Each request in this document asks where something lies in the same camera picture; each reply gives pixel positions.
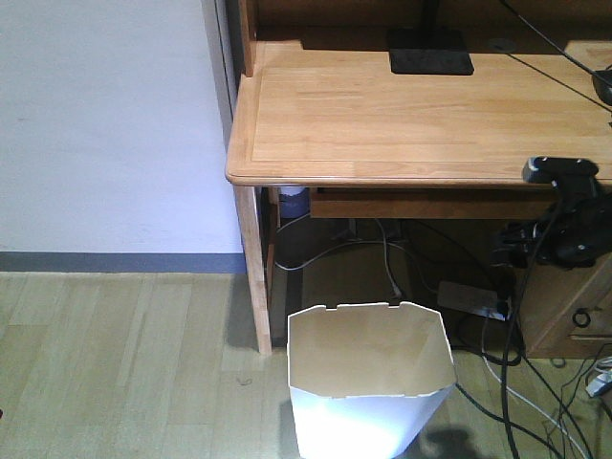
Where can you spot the black computer mouse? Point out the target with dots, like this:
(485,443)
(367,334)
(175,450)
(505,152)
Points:
(602,84)

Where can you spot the black computer monitor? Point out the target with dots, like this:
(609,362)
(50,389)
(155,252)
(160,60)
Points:
(426,49)

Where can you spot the grey power strip under desk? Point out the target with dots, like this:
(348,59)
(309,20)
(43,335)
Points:
(471,300)

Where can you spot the white trash bin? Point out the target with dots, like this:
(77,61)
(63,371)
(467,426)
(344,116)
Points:
(364,379)

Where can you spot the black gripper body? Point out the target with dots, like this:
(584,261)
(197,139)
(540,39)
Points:
(566,240)

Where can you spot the wooden desk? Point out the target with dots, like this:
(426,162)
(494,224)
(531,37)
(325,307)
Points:
(319,106)

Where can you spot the wooden drawer cabinet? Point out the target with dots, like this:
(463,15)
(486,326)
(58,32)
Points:
(567,314)

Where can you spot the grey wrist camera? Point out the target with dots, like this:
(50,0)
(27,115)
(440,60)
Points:
(545,169)

